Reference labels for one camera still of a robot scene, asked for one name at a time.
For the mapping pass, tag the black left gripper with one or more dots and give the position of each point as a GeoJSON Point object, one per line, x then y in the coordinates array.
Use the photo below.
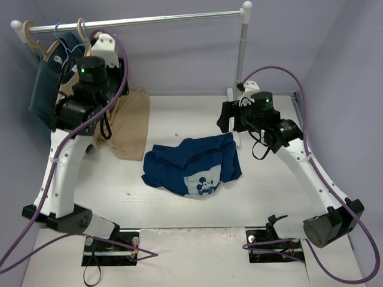
{"type": "Point", "coordinates": [120, 82]}

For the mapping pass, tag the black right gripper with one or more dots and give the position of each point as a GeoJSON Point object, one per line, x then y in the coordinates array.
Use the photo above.
{"type": "Point", "coordinates": [227, 113]}

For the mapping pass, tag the blue Mickey Mouse t-shirt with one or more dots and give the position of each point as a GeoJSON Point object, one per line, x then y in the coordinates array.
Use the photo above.
{"type": "Point", "coordinates": [194, 168]}

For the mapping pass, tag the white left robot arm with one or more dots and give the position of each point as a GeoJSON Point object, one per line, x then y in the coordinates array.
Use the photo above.
{"type": "Point", "coordinates": [72, 127]}

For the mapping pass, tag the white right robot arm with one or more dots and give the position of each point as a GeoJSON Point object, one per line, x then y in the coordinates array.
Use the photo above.
{"type": "Point", "coordinates": [331, 220]}

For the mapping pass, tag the wooden hanger with beige shirt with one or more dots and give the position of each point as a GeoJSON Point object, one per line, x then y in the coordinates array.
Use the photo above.
{"type": "Point", "coordinates": [86, 44]}

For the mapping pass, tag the beige hanging shirt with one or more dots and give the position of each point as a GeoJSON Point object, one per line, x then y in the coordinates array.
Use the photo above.
{"type": "Point", "coordinates": [128, 119]}

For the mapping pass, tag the dark teal hanging shirt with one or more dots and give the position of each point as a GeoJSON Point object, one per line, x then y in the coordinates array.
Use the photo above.
{"type": "Point", "coordinates": [48, 78]}

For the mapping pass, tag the silver clothes rack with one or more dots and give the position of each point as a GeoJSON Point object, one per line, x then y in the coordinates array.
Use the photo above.
{"type": "Point", "coordinates": [23, 30]}

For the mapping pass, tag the light blue wire hanger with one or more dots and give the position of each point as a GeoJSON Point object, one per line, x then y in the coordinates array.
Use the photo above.
{"type": "Point", "coordinates": [68, 51]}
{"type": "Point", "coordinates": [83, 32]}

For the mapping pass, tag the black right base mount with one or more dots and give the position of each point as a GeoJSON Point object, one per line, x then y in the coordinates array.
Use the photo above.
{"type": "Point", "coordinates": [264, 246]}

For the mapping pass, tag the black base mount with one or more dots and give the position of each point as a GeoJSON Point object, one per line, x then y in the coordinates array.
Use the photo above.
{"type": "Point", "coordinates": [97, 252]}
{"type": "Point", "coordinates": [264, 246]}

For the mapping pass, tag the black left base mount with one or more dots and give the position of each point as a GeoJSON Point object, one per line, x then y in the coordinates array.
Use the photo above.
{"type": "Point", "coordinates": [97, 252]}

